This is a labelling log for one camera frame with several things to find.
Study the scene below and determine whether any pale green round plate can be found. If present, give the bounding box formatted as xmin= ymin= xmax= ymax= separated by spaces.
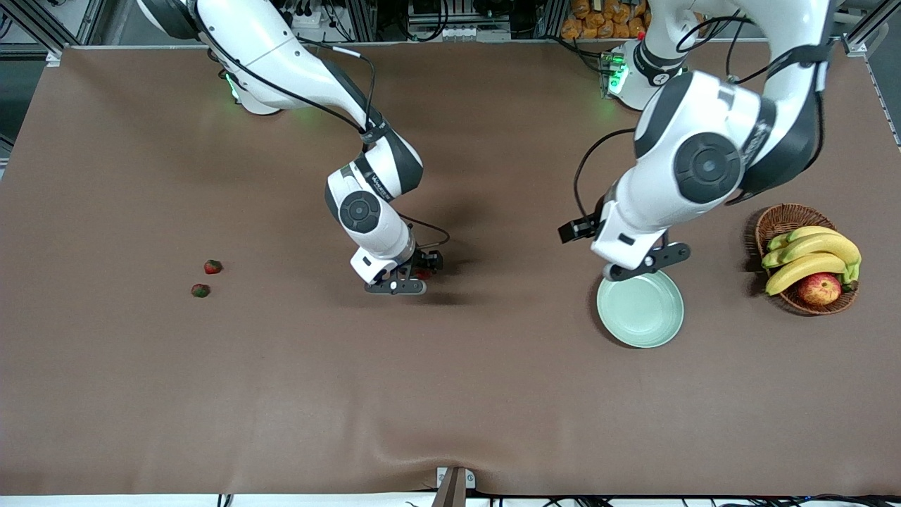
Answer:
xmin=596 ymin=270 xmax=685 ymax=349

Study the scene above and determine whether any brown table mat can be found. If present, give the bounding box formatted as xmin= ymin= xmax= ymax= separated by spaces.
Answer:
xmin=0 ymin=39 xmax=901 ymax=497

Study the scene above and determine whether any brown wicker basket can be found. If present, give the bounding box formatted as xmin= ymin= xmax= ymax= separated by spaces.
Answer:
xmin=755 ymin=203 xmax=859 ymax=315

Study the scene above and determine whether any bag of orange buns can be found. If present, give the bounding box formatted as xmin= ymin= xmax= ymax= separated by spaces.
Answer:
xmin=561 ymin=0 xmax=650 ymax=40

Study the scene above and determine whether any thick yellow banana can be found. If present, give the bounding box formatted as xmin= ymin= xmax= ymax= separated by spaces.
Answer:
xmin=765 ymin=253 xmax=849 ymax=296

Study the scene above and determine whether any small yellow green banana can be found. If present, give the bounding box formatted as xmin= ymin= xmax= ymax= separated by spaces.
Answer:
xmin=766 ymin=225 xmax=840 ymax=252

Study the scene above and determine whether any white connector strip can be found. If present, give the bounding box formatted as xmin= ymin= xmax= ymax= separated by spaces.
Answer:
xmin=442 ymin=26 xmax=512 ymax=42

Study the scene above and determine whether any yellow banana bunch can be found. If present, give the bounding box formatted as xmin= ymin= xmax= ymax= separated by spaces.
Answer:
xmin=761 ymin=233 xmax=862 ymax=286

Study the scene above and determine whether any red yellow apple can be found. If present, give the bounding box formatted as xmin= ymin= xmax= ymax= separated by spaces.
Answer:
xmin=797 ymin=272 xmax=843 ymax=306

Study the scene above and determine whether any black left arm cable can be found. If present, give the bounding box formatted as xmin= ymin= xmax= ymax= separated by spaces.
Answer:
xmin=573 ymin=0 xmax=835 ymax=222

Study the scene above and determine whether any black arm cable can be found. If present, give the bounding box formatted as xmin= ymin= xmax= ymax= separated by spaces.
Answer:
xmin=187 ymin=0 xmax=451 ymax=251
xmin=573 ymin=0 xmax=835 ymax=222

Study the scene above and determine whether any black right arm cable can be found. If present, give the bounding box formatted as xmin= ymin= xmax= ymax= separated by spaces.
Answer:
xmin=187 ymin=0 xmax=451 ymax=251

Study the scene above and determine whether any aluminium frame post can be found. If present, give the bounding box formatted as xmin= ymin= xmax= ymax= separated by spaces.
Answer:
xmin=538 ymin=0 xmax=565 ymax=40
xmin=345 ymin=0 xmax=378 ymax=42

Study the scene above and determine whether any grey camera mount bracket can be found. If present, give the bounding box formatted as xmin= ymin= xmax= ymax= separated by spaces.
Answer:
xmin=431 ymin=467 xmax=477 ymax=507

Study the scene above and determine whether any aluminium frame profile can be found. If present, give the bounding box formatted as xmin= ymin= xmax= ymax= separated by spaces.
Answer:
xmin=0 ymin=0 xmax=73 ymax=68
xmin=841 ymin=0 xmax=901 ymax=149

